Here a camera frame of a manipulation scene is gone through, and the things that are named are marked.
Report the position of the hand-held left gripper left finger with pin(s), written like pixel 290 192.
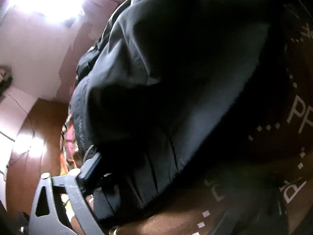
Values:
pixel 91 166

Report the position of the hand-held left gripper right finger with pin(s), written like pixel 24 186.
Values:
pixel 277 200

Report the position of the dark navy padded jacket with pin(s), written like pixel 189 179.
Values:
pixel 176 78

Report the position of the brown cartoon printed blanket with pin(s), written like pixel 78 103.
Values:
pixel 281 151

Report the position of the wooden headboard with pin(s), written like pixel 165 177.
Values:
pixel 41 139

